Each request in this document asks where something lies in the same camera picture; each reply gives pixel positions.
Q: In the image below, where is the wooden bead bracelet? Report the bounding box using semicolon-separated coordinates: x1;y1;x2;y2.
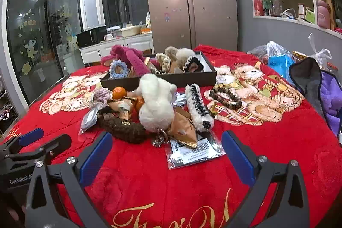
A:
209;84;243;111

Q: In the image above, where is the dark kitchen window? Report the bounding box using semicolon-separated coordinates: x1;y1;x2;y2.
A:
100;0;149;28

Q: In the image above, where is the clear bag with brown contents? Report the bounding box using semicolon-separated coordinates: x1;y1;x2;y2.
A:
247;41;287;64

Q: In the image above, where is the blue knitted scrunchie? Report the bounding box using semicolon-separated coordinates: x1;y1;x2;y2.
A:
109;60;131;78

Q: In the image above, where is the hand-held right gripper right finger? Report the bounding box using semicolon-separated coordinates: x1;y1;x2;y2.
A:
221;130;310;228

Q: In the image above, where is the beige plush toy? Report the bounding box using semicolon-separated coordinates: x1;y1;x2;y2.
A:
164;46;197;68

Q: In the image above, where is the small clear packet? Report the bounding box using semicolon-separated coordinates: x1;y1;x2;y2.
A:
78;108;99;135

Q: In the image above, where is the clear plastic bag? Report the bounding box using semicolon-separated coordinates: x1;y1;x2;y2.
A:
307;33;333;69

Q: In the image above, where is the black microwave oven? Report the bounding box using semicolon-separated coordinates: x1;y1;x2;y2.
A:
76;26;108;48

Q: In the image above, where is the pink plush toy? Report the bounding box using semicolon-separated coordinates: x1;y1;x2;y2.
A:
101;44;158;76

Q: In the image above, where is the cream knitted scrunchie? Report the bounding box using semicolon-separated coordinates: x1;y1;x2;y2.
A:
156;53;171;74

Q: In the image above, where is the white fluffy hair claw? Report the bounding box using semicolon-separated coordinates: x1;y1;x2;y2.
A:
185;84;215;132

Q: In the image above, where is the brown fluffy hair clip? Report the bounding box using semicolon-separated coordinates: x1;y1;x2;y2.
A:
97;108;150;144

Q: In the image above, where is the white kitchen cabinet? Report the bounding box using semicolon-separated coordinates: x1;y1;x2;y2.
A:
80;34;154;67

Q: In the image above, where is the blue plastic bag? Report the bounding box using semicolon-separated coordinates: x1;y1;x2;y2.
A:
267;54;296;81

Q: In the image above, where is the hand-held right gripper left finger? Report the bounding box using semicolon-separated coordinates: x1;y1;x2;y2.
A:
25;132;114;228

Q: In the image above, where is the white plush bear keychain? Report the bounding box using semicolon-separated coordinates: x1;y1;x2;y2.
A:
136;74;178;148

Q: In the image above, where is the tan snack packet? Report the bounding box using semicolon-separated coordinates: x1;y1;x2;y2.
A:
107;98;134;120
168;108;199;149

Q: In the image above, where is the grey cloth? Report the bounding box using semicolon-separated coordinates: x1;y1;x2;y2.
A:
289;57;330;122

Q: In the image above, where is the beige plastic basin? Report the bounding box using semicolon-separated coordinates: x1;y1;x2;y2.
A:
120;25;141;37

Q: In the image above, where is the dark cardboard box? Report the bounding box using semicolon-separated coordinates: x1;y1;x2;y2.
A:
100;51;217;92

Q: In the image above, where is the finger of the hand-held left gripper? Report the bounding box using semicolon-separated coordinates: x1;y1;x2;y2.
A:
0;128;44;154
35;133;72;164

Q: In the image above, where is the glass sliding door with stickers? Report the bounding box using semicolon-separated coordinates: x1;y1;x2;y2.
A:
5;0;86;106

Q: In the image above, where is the orange tangerine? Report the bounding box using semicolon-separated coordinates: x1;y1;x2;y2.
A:
134;97;146;112
112;86;127;100

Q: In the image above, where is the clear bag with barcode label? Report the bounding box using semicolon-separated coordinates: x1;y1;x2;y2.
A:
166;134;227;170

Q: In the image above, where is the purple fleece cloth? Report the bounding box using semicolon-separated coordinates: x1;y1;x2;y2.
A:
319;70;342;138

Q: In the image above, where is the champagne double-door refrigerator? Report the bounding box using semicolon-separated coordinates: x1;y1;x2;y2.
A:
144;0;238;53

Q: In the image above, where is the pink insulated bottle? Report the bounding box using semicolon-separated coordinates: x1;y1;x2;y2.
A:
317;0;332;29

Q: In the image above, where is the black brown scrunchie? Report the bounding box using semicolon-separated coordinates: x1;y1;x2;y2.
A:
184;56;205;74

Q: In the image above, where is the red printed blanket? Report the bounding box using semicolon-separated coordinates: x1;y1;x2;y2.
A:
0;44;342;228

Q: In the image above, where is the silver foil packet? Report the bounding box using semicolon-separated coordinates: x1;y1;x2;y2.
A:
171;93;187;108

